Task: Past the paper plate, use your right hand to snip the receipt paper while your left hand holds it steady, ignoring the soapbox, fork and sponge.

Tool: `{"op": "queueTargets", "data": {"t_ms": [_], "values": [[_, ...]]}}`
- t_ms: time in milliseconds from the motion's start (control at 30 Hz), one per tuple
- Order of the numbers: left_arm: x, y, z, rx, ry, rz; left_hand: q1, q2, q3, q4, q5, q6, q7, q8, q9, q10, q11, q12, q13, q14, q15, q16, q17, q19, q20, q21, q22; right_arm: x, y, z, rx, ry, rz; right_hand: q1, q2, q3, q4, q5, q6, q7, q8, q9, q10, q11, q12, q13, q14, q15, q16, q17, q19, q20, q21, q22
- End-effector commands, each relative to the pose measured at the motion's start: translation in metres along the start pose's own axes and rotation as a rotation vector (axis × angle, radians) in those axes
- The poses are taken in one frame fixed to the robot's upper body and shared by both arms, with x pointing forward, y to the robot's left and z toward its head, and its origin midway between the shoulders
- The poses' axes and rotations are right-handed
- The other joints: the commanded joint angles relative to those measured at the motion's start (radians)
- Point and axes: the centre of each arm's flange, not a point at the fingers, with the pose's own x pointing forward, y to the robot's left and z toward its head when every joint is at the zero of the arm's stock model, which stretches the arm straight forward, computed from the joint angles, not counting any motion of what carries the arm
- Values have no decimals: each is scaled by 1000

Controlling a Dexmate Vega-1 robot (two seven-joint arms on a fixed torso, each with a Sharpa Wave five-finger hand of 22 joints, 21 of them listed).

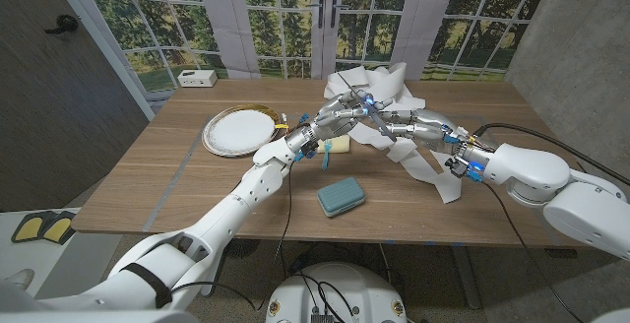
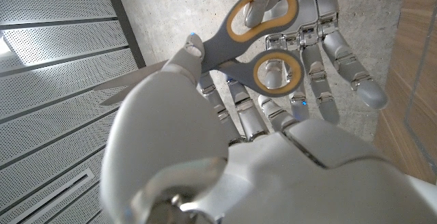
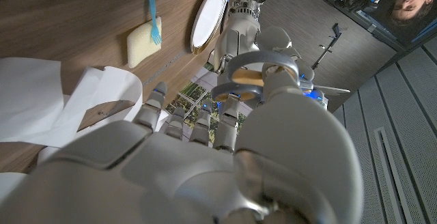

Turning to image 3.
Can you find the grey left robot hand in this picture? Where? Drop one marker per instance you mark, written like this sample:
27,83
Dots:
239,36

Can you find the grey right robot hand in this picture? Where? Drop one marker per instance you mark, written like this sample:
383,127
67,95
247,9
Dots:
205,183

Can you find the white receipt paper strip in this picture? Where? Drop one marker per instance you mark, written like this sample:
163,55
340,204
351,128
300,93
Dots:
30,97

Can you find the gold rimmed paper plate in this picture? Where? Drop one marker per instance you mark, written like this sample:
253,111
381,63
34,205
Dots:
208,15

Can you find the blue plastic fork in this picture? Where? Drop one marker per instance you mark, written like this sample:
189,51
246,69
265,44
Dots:
152,5

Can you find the yellow sponge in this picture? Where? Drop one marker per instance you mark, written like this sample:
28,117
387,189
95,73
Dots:
140,46

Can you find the printed window backdrop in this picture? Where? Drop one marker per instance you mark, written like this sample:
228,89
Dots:
191,101

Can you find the person with dark hair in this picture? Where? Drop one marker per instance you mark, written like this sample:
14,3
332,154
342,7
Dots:
409,3

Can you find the ceiling air vent slot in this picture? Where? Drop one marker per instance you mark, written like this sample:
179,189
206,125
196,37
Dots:
392,169

